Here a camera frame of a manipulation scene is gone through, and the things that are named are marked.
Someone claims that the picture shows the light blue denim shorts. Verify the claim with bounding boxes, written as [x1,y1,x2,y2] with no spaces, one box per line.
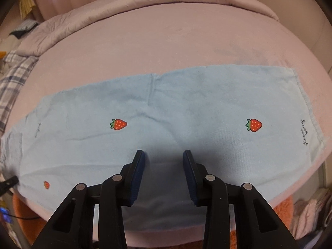
[0,66,326,231]

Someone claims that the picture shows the device with blue light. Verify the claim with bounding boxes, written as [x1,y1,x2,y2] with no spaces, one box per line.
[0,207,13,223]

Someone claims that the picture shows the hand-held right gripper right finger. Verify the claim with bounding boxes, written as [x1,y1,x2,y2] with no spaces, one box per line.
[183,150,303,249]

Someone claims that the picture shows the thin black cable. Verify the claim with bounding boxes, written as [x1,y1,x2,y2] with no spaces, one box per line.
[10,214,39,220]

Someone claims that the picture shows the dark striped cloth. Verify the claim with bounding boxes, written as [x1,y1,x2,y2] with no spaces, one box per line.
[10,19,39,38]

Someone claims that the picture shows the pink folded comforter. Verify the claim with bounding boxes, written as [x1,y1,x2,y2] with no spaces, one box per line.
[16,0,279,56]

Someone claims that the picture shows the pink bed sheet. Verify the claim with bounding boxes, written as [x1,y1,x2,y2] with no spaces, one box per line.
[10,2,332,248]

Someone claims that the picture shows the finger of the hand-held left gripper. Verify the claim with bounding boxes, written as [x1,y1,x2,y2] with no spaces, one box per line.
[0,176,20,195]

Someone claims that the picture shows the orange fuzzy blanket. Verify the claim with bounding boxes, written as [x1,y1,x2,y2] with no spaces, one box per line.
[12,194,295,249]

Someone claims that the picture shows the pale pink cloth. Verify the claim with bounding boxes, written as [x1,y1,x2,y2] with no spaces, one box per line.
[293,200,322,236]

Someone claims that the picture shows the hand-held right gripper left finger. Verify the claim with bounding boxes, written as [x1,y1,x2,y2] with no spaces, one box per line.
[31,150,146,249]

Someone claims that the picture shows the plaid cloth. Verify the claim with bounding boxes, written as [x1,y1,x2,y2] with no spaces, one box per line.
[0,49,39,133]

